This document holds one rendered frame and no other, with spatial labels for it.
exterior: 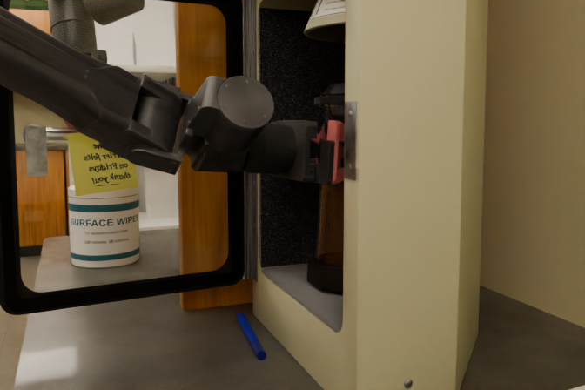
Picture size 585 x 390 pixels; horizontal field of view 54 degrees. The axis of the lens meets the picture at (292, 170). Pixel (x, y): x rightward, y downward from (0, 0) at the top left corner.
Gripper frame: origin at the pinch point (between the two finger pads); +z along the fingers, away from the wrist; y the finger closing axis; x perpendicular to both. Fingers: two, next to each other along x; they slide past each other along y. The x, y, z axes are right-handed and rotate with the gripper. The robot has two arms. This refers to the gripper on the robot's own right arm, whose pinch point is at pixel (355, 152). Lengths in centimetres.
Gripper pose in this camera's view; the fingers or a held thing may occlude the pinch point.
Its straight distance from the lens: 70.1
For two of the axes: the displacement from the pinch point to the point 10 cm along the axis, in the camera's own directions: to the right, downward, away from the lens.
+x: -0.6, 10.0, 0.4
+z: 9.1, 0.3, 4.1
